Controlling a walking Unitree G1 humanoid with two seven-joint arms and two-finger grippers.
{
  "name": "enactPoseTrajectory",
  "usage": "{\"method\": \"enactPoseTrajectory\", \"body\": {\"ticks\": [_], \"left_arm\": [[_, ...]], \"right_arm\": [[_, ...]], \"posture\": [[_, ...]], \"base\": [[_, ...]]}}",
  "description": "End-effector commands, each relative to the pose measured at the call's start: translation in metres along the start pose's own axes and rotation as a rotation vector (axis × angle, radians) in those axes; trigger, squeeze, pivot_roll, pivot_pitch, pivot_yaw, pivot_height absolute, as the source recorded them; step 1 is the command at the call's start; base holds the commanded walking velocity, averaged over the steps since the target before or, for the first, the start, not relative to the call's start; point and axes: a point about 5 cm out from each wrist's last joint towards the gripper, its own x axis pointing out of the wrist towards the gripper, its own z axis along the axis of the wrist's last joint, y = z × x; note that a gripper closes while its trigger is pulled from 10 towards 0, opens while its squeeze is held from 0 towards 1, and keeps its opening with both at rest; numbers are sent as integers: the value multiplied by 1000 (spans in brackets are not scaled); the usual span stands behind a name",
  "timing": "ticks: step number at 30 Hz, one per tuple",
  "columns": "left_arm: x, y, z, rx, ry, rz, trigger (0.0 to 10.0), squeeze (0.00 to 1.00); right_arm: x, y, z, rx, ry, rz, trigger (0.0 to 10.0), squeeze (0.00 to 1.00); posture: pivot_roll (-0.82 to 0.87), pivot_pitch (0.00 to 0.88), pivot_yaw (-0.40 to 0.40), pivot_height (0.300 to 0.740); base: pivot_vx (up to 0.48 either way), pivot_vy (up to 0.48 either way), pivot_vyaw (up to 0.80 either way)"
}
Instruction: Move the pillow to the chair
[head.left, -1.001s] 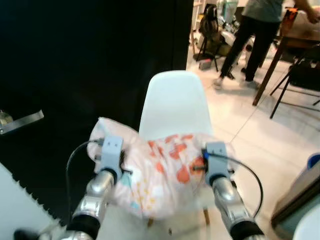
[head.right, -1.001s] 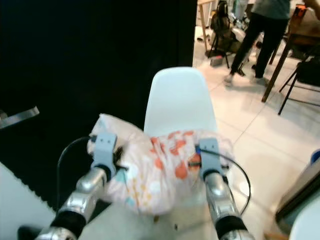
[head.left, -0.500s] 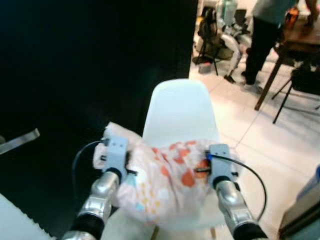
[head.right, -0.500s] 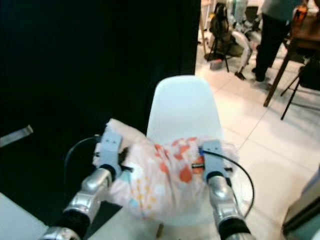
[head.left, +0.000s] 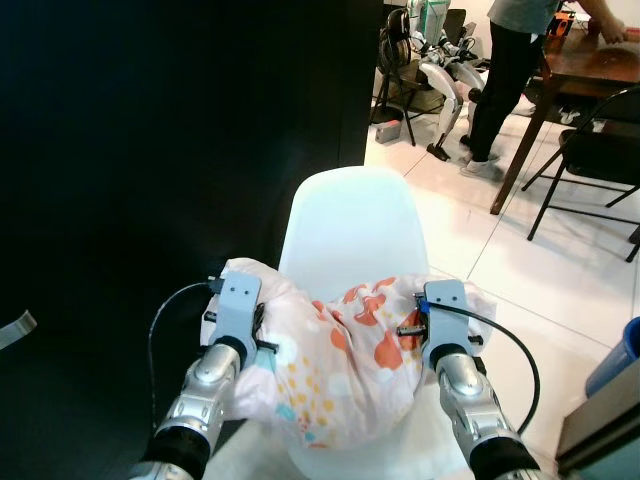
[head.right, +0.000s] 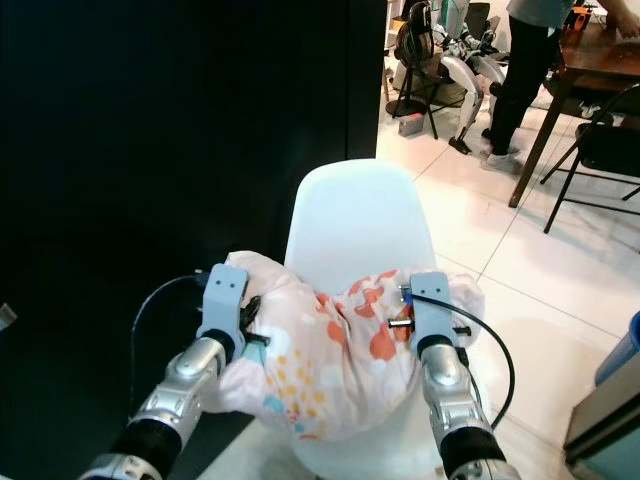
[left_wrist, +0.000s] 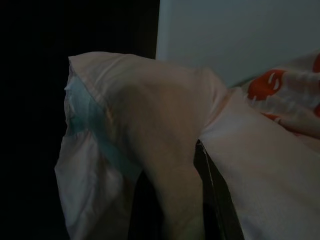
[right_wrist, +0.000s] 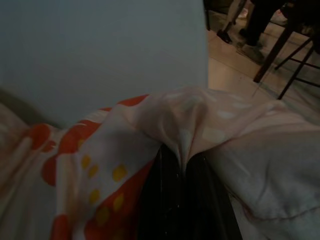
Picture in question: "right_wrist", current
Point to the pink pillow orange white blobs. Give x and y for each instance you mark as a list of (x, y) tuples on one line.
[(100, 140)]

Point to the black folding chair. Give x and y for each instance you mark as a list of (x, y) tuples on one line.
[(293, 74)]

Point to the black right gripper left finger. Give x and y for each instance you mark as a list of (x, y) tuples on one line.
[(162, 200)]

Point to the person in grey shirt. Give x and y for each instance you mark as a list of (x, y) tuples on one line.
[(257, 22)]

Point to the dark wooden table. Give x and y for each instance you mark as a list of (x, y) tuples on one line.
[(276, 51)]

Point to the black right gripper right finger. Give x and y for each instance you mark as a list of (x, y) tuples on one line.
[(207, 205)]

